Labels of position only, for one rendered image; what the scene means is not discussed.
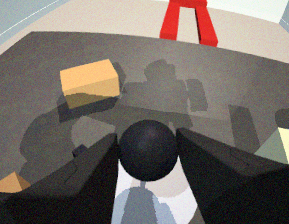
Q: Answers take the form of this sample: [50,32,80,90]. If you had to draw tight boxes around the glass coffee press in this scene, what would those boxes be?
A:
[112,120,197,224]

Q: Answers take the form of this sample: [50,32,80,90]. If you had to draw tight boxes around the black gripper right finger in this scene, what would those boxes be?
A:
[176,128,289,224]

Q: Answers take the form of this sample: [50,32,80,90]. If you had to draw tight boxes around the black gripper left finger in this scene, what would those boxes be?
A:
[0,134,120,224]

